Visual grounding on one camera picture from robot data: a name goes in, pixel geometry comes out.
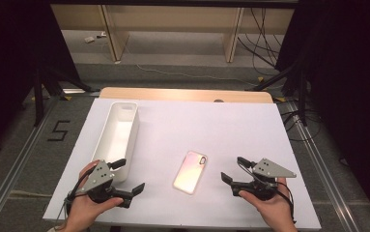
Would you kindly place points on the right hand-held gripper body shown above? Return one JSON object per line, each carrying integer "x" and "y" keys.
{"x": 269, "y": 170}

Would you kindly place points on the black curtain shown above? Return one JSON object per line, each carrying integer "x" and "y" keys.
{"x": 8, "y": 64}
{"x": 350, "y": 80}

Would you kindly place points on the iridescent phone case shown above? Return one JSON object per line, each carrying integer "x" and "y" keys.
{"x": 189, "y": 174}

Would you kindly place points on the white plastic storage bin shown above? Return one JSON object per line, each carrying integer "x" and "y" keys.
{"x": 118, "y": 135}

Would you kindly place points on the beige wooden desk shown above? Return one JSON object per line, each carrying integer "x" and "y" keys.
{"x": 173, "y": 19}

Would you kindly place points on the wooden table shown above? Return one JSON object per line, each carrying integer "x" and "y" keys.
{"x": 173, "y": 94}

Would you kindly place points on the small white floor object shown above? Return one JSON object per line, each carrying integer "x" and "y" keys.
{"x": 89, "y": 39}

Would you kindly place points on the white table sheet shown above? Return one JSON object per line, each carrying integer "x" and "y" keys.
{"x": 205, "y": 129}

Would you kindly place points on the person's right hand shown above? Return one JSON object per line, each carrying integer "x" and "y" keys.
{"x": 274, "y": 209}

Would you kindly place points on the person's left hand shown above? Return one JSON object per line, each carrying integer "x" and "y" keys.
{"x": 82, "y": 206}

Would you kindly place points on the black tripod stand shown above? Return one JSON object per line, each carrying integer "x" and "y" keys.
{"x": 41, "y": 93}
{"x": 297, "y": 87}

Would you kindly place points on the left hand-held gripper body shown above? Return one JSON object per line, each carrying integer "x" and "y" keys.
{"x": 99, "y": 175}

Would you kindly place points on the metal floor rail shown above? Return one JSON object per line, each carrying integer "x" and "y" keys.
{"x": 15, "y": 164}
{"x": 321, "y": 164}

